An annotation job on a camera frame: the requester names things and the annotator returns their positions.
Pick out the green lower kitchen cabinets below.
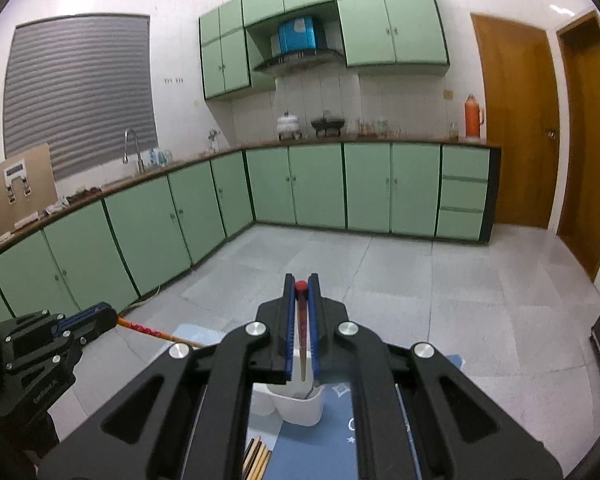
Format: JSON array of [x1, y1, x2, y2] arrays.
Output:
[[0, 140, 501, 323]]

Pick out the wooden chopstick red tip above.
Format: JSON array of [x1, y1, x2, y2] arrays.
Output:
[[242, 436, 261, 480]]

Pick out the blue box on hood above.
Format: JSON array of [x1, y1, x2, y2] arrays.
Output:
[[277, 16, 318, 53]]

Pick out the orange thermos flask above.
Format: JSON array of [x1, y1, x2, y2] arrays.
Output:
[[464, 94, 484, 139]]

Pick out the chrome sink faucet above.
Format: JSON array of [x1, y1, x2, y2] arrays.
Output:
[[122, 128, 145, 174]]

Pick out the green upper wall cabinets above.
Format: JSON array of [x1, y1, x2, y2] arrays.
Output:
[[199, 0, 450, 100]]

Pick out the white cooking pot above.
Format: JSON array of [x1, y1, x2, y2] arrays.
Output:
[[276, 112, 302, 141]]

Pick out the cardboard board with device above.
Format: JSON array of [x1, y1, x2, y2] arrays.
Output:
[[0, 143, 58, 237]]

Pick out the white two-compartment utensil holder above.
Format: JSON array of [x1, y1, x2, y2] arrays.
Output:
[[250, 384, 324, 427]]

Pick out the dark blue table mat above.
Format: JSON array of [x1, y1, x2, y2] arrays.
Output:
[[264, 353, 466, 480]]

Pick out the black range hood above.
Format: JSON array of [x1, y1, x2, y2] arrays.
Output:
[[253, 49, 344, 78]]

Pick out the brown wooden door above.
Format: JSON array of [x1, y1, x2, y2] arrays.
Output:
[[471, 14, 559, 229], [557, 11, 600, 278]]

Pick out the grey window blind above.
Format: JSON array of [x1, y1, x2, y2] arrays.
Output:
[[3, 14, 158, 179]]

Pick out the black wok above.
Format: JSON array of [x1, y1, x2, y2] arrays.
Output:
[[311, 110, 346, 138]]

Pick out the wooden chopstick red pattern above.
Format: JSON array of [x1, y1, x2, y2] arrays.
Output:
[[294, 281, 309, 382]]

